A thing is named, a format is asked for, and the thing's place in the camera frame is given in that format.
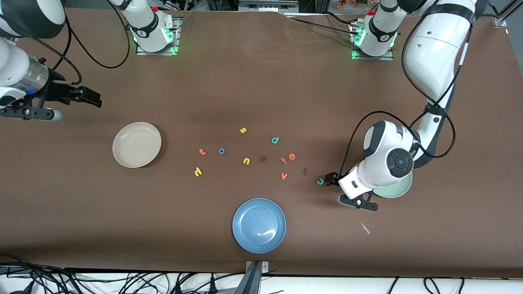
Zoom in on light green plate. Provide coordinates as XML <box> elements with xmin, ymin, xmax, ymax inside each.
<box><xmin>373</xmin><ymin>171</ymin><xmax>413</xmax><ymax>199</ymax></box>

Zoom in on beige brown plate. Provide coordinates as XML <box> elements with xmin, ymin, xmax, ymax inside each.
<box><xmin>112</xmin><ymin>122</ymin><xmax>162</xmax><ymax>169</ymax></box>

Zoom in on blue plate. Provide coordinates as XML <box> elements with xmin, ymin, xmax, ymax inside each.
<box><xmin>232</xmin><ymin>198</ymin><xmax>286</xmax><ymax>254</ymax></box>

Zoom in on brown table cover sheet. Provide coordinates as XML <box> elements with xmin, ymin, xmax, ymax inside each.
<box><xmin>0</xmin><ymin>7</ymin><xmax>523</xmax><ymax>278</ymax></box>

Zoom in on orange artificial flowers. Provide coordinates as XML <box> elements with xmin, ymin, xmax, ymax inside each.
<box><xmin>337</xmin><ymin>0</ymin><xmax>378</xmax><ymax>9</ymax></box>

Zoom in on grey power strip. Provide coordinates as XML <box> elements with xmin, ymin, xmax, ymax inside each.
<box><xmin>239</xmin><ymin>0</ymin><xmax>299</xmax><ymax>13</ymax></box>

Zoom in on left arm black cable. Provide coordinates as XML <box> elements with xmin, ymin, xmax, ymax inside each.
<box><xmin>342</xmin><ymin>12</ymin><xmax>475</xmax><ymax>174</ymax></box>

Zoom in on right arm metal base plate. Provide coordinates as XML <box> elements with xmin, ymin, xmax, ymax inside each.
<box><xmin>136</xmin><ymin>16</ymin><xmax>181</xmax><ymax>56</ymax></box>

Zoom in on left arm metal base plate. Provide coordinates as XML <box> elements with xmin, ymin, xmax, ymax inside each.
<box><xmin>351</xmin><ymin>20</ymin><xmax>395</xmax><ymax>61</ymax></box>

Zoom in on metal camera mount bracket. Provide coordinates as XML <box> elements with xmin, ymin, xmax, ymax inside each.
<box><xmin>240</xmin><ymin>261</ymin><xmax>269</xmax><ymax>294</ymax></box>

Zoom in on black cable on table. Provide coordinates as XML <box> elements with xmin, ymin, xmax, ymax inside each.
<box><xmin>286</xmin><ymin>11</ymin><xmax>361</xmax><ymax>35</ymax></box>

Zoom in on aluminium frame corner bracket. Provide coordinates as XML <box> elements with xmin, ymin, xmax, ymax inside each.
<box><xmin>492</xmin><ymin>9</ymin><xmax>509</xmax><ymax>28</ymax></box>

